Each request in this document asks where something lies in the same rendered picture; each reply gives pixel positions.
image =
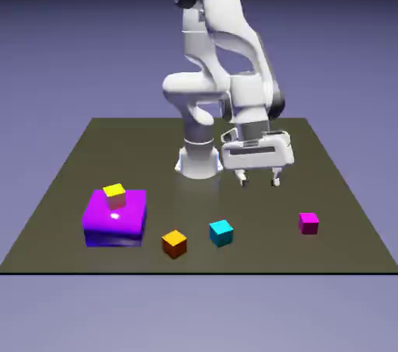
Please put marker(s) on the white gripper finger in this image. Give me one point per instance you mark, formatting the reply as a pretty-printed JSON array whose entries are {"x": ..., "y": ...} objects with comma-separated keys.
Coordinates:
[
  {"x": 242, "y": 177},
  {"x": 276, "y": 176}
]

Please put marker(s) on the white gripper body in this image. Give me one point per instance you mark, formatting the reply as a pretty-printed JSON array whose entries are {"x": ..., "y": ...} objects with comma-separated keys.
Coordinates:
[{"x": 258, "y": 156}]

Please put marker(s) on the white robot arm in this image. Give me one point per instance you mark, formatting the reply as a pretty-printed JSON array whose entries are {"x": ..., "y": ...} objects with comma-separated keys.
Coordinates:
[{"x": 224, "y": 32}]

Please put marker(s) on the small magenta cube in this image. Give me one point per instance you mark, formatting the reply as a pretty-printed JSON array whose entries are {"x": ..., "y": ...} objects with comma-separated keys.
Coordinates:
[{"x": 308, "y": 223}]

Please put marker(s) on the small cyan cube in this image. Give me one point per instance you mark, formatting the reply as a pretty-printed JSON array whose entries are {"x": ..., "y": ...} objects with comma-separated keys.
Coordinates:
[{"x": 221, "y": 232}]

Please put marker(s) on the small orange cube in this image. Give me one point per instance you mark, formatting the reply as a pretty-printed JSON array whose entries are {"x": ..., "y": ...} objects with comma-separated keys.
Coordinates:
[{"x": 174, "y": 243}]

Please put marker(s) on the small yellow cube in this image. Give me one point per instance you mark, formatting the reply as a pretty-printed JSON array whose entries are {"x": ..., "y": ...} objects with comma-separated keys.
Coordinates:
[{"x": 114, "y": 195}]

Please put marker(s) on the large purple box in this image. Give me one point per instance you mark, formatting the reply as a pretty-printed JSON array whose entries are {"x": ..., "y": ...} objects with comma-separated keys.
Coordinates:
[{"x": 115, "y": 221}]

